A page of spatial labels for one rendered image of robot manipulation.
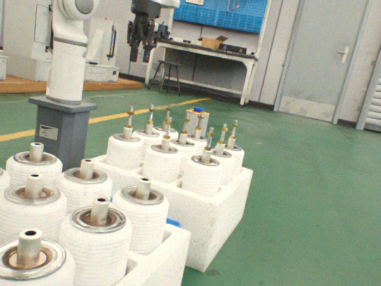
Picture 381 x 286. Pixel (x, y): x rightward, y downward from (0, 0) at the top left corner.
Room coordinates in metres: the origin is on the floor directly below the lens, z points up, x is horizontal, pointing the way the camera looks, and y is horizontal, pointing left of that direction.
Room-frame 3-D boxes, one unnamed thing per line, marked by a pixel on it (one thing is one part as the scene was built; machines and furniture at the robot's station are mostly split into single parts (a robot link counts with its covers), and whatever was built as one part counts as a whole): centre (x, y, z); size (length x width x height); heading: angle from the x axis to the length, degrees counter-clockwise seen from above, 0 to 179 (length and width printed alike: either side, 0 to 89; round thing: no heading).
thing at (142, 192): (0.55, 0.07, 0.26); 0.02 x 0.02 x 0.03
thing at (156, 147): (0.89, 0.08, 0.25); 0.08 x 0.08 x 0.01
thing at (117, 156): (0.93, 0.19, 0.16); 0.10 x 0.10 x 0.18
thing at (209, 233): (1.00, 0.04, 0.09); 0.39 x 0.39 x 0.18; 71
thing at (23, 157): (0.63, 0.29, 0.25); 0.08 x 0.08 x 0.01
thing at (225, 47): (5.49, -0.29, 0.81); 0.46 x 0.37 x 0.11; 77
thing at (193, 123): (1.30, 0.01, 0.16); 0.07 x 0.07 x 0.31; 71
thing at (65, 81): (1.04, 0.42, 0.39); 0.09 x 0.09 x 0.17; 77
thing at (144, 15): (0.93, 0.19, 0.57); 0.08 x 0.08 x 0.09
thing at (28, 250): (0.33, 0.15, 0.26); 0.02 x 0.02 x 0.03
